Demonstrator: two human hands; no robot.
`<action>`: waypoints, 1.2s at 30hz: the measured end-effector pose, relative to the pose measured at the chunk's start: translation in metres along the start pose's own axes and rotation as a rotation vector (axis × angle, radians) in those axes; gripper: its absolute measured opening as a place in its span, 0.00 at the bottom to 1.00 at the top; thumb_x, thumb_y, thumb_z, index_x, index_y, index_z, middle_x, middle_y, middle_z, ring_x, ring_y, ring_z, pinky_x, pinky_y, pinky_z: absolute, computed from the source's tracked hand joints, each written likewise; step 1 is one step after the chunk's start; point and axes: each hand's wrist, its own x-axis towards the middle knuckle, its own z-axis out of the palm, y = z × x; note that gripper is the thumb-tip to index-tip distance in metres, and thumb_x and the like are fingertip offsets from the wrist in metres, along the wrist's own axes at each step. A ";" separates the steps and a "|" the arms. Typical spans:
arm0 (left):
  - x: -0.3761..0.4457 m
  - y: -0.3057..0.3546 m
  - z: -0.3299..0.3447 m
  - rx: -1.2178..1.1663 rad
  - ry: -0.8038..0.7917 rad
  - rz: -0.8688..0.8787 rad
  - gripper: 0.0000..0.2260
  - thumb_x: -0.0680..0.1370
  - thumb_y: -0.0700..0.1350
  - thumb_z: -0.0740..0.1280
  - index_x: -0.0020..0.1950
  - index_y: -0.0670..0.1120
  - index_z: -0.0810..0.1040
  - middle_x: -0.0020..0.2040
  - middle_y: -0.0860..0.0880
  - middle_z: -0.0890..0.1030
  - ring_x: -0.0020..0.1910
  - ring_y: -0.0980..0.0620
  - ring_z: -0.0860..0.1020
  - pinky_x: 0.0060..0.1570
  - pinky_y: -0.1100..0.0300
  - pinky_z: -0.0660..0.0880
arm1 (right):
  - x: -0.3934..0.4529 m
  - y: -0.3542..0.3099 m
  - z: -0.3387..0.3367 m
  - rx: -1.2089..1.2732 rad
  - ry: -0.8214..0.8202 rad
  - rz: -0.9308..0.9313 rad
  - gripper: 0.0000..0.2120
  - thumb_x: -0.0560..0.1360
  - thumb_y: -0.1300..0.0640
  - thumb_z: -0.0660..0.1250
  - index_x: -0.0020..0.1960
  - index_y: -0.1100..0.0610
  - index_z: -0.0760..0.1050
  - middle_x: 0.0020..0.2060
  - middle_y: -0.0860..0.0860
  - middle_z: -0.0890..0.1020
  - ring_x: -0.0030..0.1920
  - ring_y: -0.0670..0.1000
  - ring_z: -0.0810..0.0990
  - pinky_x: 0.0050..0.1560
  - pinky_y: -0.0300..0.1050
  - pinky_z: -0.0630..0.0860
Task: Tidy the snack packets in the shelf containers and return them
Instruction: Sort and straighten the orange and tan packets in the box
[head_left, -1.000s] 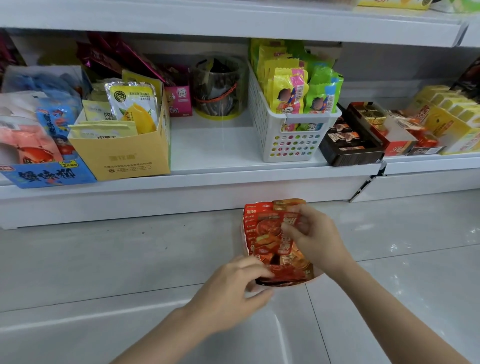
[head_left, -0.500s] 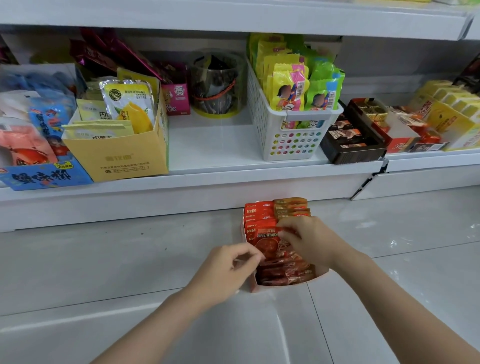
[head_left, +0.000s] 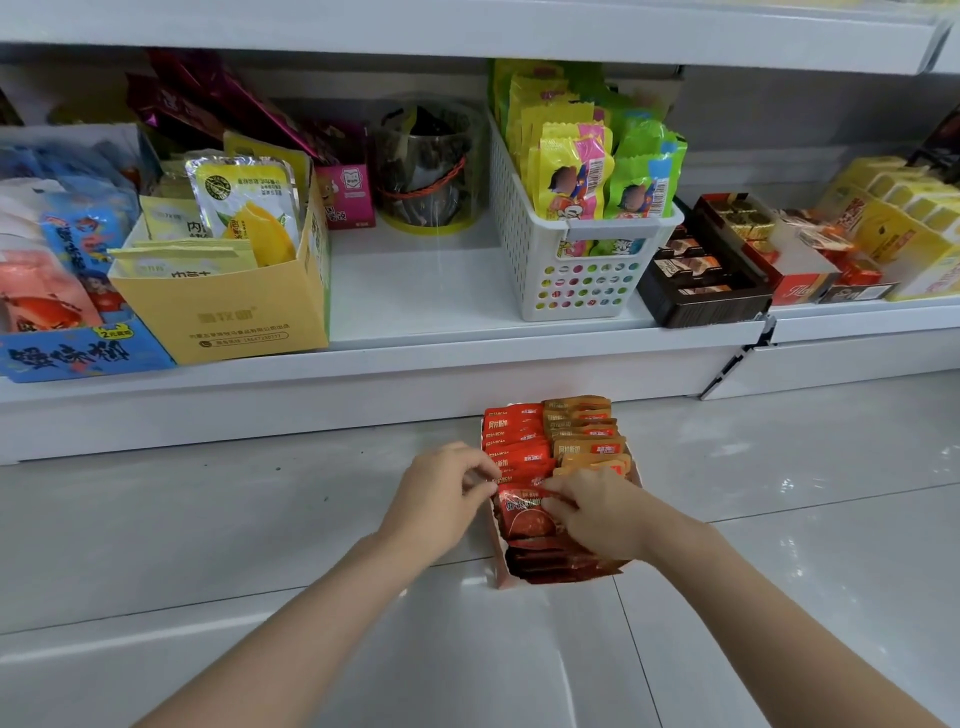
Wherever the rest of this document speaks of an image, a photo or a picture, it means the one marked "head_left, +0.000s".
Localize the red box of gold candies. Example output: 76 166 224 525
688 192 843 308

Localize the pale yellow flat packet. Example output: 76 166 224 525
108 238 261 280
139 195 209 243

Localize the person's left forearm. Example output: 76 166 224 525
133 528 450 728

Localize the yellow cardboard box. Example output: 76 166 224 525
107 133 333 368

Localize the row of orange packets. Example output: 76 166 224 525
541 394 633 481

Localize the red snack packet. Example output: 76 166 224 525
495 483 562 541

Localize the white metal store shelf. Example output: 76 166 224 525
0 45 777 468

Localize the row of red packets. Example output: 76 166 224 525
482 403 558 490

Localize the dark snack bag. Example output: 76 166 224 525
906 103 960 189

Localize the person's right hand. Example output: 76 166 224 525
539 465 680 565

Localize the yellow display carton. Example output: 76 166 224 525
816 154 960 303

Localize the white perforated plastic basket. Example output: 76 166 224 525
486 111 687 324

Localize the box of red wrapped sweets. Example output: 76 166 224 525
778 208 900 306

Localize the clear plastic tub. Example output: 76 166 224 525
372 96 490 237

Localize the person's left hand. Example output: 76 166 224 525
377 441 501 565

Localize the pink small carton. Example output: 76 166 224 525
313 122 377 231

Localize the white adjoining shelf unit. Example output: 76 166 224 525
675 63 960 403

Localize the pile of blue snack bags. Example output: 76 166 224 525
0 141 145 335

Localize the open cardboard display box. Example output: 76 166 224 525
478 403 646 594

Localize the stack of dark red packets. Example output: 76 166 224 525
504 531 625 586

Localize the row of green candy packets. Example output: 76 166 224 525
598 88 689 222

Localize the blue cardboard display box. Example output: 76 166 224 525
0 122 179 385

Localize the silver and yellow snack packet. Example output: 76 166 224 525
184 153 303 269

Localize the dark brown chocolate tray box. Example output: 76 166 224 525
636 196 778 330

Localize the person's right forearm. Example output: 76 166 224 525
637 517 952 728

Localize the row of yellow candy packets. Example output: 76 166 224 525
490 58 618 223

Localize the white shelf board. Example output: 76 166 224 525
0 0 955 78

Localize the bunch of shiny magenta packets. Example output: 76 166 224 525
124 48 331 165

